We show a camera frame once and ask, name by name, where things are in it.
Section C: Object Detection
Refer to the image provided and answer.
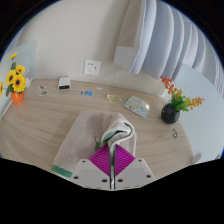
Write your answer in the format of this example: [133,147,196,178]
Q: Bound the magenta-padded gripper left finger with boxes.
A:
[68,143,113,190]

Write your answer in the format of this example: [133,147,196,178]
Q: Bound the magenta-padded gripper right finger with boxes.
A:
[114,143,157,190]

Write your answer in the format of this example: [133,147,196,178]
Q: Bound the beige and green towel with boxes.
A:
[50,110,138,190]

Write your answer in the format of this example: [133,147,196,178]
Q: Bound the fan-shaped printed card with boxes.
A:
[123,95,150,119]

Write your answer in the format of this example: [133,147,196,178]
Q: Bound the orange flowers in black vase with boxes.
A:
[159,74,205,125]

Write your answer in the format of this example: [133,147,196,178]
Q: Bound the small blue card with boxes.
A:
[79,89,95,97]

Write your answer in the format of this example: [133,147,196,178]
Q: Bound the frosted glass desk partition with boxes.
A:
[163,63,224,164]
[0,40,38,118]

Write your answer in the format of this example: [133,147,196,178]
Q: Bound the small white box device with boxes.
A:
[57,76,72,90]

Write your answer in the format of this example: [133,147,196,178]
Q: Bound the sunflowers in orange vase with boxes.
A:
[0,51,27,106]

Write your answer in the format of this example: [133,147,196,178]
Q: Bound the white pleated curtain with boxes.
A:
[116,0,224,98]

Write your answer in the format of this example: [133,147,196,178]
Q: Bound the white wall socket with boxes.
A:
[83,59,102,77]

